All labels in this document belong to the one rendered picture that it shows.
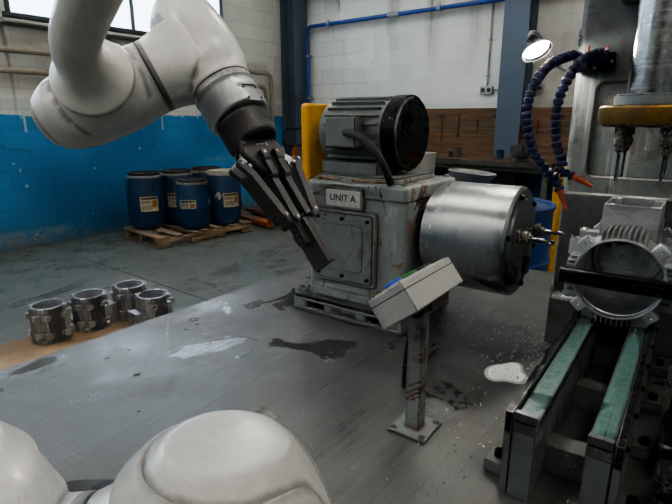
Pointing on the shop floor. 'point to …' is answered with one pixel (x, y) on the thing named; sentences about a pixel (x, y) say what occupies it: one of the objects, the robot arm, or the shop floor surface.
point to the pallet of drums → (183, 205)
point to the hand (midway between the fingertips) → (312, 243)
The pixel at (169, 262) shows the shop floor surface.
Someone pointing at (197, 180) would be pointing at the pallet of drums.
